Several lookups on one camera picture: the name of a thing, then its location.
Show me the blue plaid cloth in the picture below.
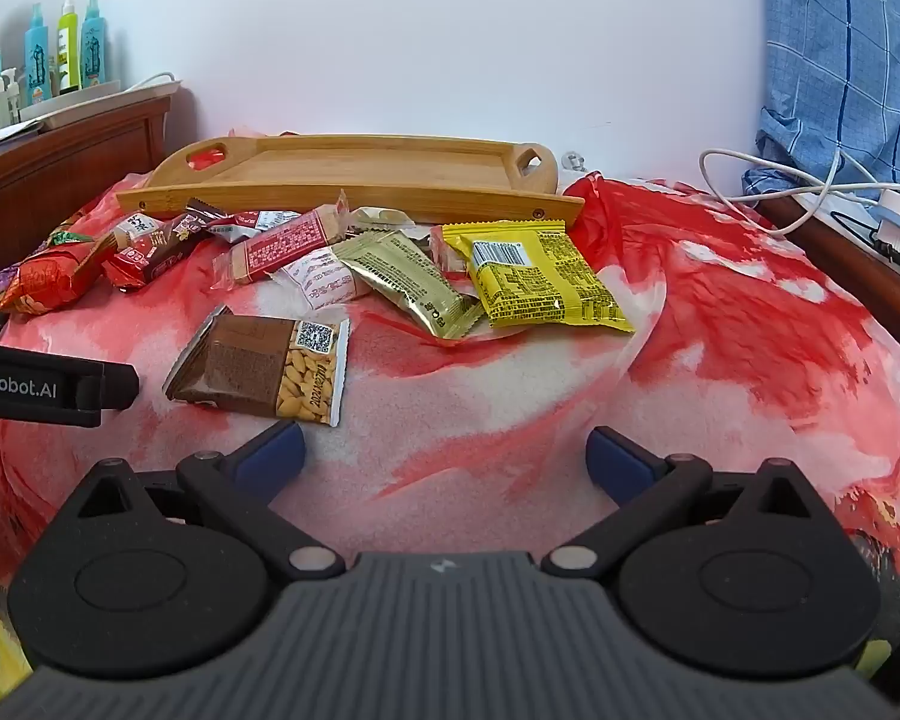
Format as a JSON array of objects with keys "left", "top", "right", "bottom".
[{"left": 742, "top": 0, "right": 900, "bottom": 201}]

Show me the teal spray bottle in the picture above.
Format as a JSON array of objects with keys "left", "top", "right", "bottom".
[
  {"left": 24, "top": 4, "right": 53, "bottom": 106},
  {"left": 81, "top": 0, "right": 107, "bottom": 88}
]

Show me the white red-print snack packet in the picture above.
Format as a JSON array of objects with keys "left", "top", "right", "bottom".
[{"left": 274, "top": 246, "right": 376, "bottom": 311}]

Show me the cream snack packet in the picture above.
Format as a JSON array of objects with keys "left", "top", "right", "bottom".
[{"left": 349, "top": 206, "right": 415, "bottom": 232}]

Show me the wooden bedside cabinet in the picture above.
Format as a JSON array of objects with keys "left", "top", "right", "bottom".
[{"left": 0, "top": 90, "right": 173, "bottom": 293}]

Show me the stack of papers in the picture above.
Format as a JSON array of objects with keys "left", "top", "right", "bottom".
[{"left": 0, "top": 124, "right": 46, "bottom": 160}]

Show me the red nuts snack packet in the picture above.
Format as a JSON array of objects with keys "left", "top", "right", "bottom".
[{"left": 0, "top": 231, "right": 121, "bottom": 314}]

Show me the red chocolate bar packet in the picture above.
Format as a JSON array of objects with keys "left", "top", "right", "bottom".
[{"left": 103, "top": 214, "right": 215, "bottom": 291}]

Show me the white pink-ended snack packet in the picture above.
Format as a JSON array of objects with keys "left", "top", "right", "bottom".
[{"left": 112, "top": 214, "right": 162, "bottom": 248}]

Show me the brown chocolate bar packet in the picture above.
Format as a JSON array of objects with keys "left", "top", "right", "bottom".
[{"left": 182, "top": 197, "right": 265, "bottom": 242}]

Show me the brown peanut snack packet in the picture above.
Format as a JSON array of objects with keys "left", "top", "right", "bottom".
[{"left": 163, "top": 306, "right": 351, "bottom": 427}]

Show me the pink red wafer packet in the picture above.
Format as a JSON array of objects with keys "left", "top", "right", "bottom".
[{"left": 211, "top": 199, "right": 350, "bottom": 290}]

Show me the wooden bed frame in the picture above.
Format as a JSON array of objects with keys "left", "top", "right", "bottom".
[{"left": 757, "top": 195, "right": 900, "bottom": 365}]

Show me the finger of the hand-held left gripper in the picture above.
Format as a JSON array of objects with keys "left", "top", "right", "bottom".
[{"left": 73, "top": 358, "right": 140, "bottom": 429}]

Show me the white cable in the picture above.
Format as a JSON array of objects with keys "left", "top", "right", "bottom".
[{"left": 699, "top": 148, "right": 900, "bottom": 238}]

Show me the wooden tray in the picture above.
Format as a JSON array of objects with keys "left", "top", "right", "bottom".
[{"left": 116, "top": 133, "right": 586, "bottom": 231}]

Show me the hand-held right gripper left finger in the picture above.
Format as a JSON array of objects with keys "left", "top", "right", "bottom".
[{"left": 75, "top": 420, "right": 346, "bottom": 582}]

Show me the red floral blanket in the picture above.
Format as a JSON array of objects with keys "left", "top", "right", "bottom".
[{"left": 0, "top": 131, "right": 900, "bottom": 695}]

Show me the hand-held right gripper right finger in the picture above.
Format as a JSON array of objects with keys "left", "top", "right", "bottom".
[{"left": 541, "top": 426, "right": 826, "bottom": 581}]

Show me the gold snack packet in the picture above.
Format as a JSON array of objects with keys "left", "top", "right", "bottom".
[{"left": 332, "top": 229, "right": 487, "bottom": 341}]

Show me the yellow snack packet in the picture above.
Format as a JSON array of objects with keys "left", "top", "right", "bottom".
[{"left": 442, "top": 221, "right": 635, "bottom": 333}]

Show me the green spray bottle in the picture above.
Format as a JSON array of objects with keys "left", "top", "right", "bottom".
[{"left": 56, "top": 0, "right": 83, "bottom": 95}]

